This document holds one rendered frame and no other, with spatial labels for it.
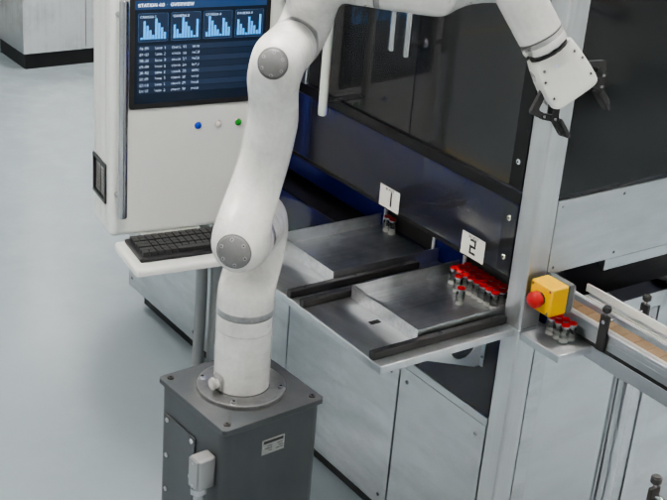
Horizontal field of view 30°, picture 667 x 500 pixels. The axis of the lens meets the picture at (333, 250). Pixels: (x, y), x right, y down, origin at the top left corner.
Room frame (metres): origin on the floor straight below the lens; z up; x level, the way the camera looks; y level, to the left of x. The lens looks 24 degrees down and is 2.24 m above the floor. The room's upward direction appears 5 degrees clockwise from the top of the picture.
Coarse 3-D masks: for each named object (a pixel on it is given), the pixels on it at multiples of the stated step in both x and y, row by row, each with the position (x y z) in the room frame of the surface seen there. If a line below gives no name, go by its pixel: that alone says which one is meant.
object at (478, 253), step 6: (468, 234) 2.80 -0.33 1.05; (462, 240) 2.82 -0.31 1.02; (468, 240) 2.80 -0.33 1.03; (480, 240) 2.77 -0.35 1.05; (462, 246) 2.82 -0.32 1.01; (468, 246) 2.80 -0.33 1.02; (480, 246) 2.77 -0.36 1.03; (462, 252) 2.82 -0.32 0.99; (474, 252) 2.78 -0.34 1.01; (480, 252) 2.76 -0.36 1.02; (474, 258) 2.78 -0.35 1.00; (480, 258) 2.76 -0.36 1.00
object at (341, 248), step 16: (336, 224) 3.12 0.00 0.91; (352, 224) 3.15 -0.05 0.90; (368, 224) 3.19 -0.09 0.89; (288, 240) 2.97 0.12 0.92; (304, 240) 3.05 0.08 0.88; (320, 240) 3.06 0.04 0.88; (336, 240) 3.07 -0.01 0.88; (352, 240) 3.08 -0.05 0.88; (368, 240) 3.09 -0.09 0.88; (384, 240) 3.10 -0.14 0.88; (400, 240) 3.11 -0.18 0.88; (304, 256) 2.91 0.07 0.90; (320, 256) 2.96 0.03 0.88; (336, 256) 2.97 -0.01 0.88; (352, 256) 2.98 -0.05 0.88; (368, 256) 2.99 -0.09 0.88; (384, 256) 2.99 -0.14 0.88; (400, 256) 2.93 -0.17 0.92; (416, 256) 2.96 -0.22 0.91; (432, 256) 2.99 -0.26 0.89; (320, 272) 2.85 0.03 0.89; (336, 272) 2.81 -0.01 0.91; (352, 272) 2.84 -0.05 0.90
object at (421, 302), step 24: (456, 264) 2.93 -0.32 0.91; (360, 288) 2.75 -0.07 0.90; (384, 288) 2.79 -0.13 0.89; (408, 288) 2.81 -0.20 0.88; (432, 288) 2.83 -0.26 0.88; (384, 312) 2.63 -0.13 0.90; (408, 312) 2.68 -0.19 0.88; (432, 312) 2.69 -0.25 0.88; (456, 312) 2.70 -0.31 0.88; (480, 312) 2.64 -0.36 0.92; (408, 336) 2.55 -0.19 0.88
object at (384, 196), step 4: (380, 184) 3.10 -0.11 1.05; (380, 188) 3.09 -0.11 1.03; (384, 188) 3.08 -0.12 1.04; (388, 188) 3.07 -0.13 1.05; (380, 192) 3.09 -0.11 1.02; (384, 192) 3.08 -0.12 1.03; (388, 192) 3.07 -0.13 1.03; (392, 192) 3.05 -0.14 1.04; (396, 192) 3.04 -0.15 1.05; (380, 196) 3.09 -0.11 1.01; (384, 196) 3.08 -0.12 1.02; (388, 196) 3.06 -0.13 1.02; (392, 196) 3.05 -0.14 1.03; (396, 196) 3.04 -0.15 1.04; (380, 200) 3.09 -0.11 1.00; (384, 200) 3.08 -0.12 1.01; (388, 200) 3.06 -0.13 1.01; (392, 200) 3.05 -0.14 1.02; (396, 200) 3.04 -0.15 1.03; (384, 204) 3.07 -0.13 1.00; (388, 204) 3.06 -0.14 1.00; (392, 204) 3.05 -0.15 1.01; (396, 204) 3.03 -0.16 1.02; (388, 208) 3.06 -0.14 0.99; (392, 208) 3.05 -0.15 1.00; (396, 208) 3.03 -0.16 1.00; (396, 212) 3.03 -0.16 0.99
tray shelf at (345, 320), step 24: (288, 264) 2.90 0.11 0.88; (432, 264) 2.98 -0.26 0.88; (288, 288) 2.76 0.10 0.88; (336, 288) 2.79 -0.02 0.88; (312, 312) 2.64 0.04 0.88; (336, 312) 2.65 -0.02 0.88; (360, 312) 2.66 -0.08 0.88; (336, 336) 2.54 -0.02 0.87; (360, 336) 2.54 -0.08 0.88; (384, 336) 2.55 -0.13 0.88; (480, 336) 2.59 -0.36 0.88; (504, 336) 2.63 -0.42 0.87; (384, 360) 2.44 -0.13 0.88; (408, 360) 2.45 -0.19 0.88
